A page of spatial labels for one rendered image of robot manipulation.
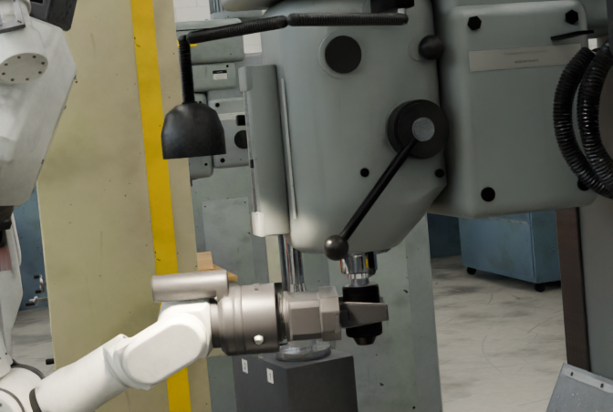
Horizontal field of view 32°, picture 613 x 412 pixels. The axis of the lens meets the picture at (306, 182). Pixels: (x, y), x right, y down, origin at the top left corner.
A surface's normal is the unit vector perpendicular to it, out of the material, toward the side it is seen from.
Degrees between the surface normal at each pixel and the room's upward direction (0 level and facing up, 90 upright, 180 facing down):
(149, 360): 103
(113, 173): 90
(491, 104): 90
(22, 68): 148
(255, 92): 90
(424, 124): 90
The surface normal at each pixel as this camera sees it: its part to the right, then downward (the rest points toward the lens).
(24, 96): 0.37, -0.53
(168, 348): 0.04, 0.28
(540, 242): 0.28, 0.03
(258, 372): -0.89, 0.10
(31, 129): 0.91, -0.14
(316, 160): -0.40, 0.08
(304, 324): 0.02, 0.05
